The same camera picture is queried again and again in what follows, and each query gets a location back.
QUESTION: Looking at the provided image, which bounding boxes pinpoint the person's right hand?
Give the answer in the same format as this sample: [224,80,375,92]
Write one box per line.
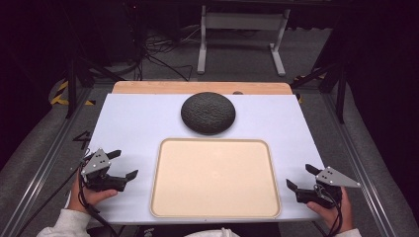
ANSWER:
[305,187,355,234]

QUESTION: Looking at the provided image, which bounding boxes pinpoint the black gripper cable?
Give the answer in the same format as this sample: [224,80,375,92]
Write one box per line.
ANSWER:
[314,184,344,237]
[16,157,120,237]

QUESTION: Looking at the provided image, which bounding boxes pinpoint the person's white shirt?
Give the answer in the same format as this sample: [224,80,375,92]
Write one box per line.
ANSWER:
[183,226,242,237]

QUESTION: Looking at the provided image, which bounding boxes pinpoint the white table board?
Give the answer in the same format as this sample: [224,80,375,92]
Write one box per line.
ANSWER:
[63,93,327,227]

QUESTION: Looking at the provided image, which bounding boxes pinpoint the black floor cables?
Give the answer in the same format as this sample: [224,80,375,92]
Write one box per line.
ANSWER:
[137,25,196,82]

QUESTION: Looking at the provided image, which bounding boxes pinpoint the grey metal stand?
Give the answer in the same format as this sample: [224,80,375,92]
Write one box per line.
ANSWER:
[196,4,292,78]

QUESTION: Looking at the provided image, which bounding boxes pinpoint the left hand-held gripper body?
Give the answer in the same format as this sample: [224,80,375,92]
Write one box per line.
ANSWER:
[80,148,128,193]

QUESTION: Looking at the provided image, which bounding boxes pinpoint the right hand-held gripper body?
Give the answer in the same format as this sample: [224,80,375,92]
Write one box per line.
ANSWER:
[295,166,362,210]

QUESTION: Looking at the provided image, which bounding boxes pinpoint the aluminium rail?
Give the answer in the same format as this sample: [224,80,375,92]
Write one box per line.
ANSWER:
[319,93,398,237]
[0,88,95,237]

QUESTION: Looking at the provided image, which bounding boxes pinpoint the dark grey bumpy round dome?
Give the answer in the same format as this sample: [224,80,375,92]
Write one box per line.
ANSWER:
[180,91,237,135]

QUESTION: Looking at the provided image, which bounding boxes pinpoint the yellow and black floor tape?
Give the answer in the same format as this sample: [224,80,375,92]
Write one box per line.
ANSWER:
[48,79,97,108]

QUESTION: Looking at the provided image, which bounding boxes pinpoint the black tripod stand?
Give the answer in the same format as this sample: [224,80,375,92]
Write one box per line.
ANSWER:
[63,53,126,119]
[290,58,348,124]

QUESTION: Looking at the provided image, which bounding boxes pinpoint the person's left hand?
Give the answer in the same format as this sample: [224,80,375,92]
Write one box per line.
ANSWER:
[66,172,120,213]

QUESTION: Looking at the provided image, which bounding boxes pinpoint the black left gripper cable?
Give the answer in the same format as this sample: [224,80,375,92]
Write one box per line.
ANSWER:
[16,157,120,237]

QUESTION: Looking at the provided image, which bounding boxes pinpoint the beige plastic tray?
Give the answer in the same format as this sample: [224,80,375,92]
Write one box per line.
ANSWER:
[149,137,282,219]

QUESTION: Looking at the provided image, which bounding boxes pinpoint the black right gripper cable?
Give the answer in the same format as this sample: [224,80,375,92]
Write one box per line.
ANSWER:
[314,184,344,237]

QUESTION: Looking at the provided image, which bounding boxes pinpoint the wooden table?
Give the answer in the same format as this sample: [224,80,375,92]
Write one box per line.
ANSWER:
[112,80,294,97]

